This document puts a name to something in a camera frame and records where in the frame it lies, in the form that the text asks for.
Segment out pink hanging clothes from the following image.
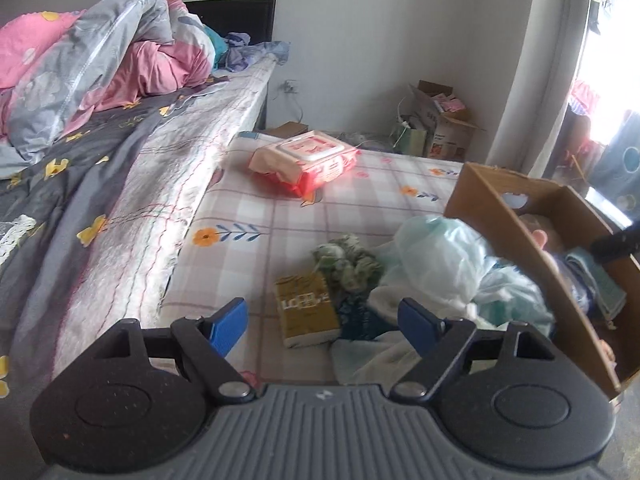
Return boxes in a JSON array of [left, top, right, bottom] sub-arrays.
[[565, 80, 606, 176]]

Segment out open cardboard box pink packets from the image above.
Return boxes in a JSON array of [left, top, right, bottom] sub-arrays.
[[410, 80, 486, 161]]

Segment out pink plush toy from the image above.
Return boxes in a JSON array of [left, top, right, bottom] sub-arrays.
[[520, 212, 568, 268]]

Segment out green floral cloth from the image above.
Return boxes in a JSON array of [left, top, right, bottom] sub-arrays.
[[312, 234, 386, 293]]

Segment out teal towel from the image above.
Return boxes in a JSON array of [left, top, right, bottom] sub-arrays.
[[565, 247, 628, 318]]

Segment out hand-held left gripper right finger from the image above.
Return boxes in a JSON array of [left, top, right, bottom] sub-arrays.
[[390, 298, 556, 401]]

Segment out dark teal patterned cloth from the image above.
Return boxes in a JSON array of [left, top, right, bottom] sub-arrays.
[[337, 295, 396, 341]]

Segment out black headboard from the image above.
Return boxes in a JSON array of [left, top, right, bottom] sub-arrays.
[[182, 0, 278, 48]]

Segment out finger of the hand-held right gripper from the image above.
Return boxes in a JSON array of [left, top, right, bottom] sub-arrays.
[[590, 224, 640, 263]]

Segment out gold snack box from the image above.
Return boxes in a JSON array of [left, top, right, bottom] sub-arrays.
[[274, 272, 343, 350]]

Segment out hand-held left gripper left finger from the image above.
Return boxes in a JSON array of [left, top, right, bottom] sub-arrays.
[[89, 298, 253, 403]]

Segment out grey bedsheet yellow flowers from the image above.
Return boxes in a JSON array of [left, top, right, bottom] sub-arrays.
[[0, 77, 228, 406]]

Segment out pink wet wipes pack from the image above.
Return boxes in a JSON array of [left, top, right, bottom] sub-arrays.
[[248, 130, 362, 198]]

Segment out small brown box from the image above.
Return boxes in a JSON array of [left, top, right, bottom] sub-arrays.
[[270, 121, 308, 138]]

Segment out plaid flower-print table cloth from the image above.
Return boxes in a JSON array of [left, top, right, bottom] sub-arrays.
[[157, 130, 466, 386]]

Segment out pale green plastic bag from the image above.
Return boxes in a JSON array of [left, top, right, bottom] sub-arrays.
[[370, 214, 556, 336]]

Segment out brown cardboard box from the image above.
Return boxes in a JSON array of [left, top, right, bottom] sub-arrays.
[[444, 161, 640, 403]]

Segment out blue purple crumpled cloth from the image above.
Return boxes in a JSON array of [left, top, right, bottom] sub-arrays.
[[220, 32, 292, 73]]

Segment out white woven mattress pad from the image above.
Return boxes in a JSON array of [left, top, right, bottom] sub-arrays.
[[15, 52, 278, 376]]

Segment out pink and grey quilt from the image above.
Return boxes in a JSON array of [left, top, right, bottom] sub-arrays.
[[0, 0, 231, 163]]

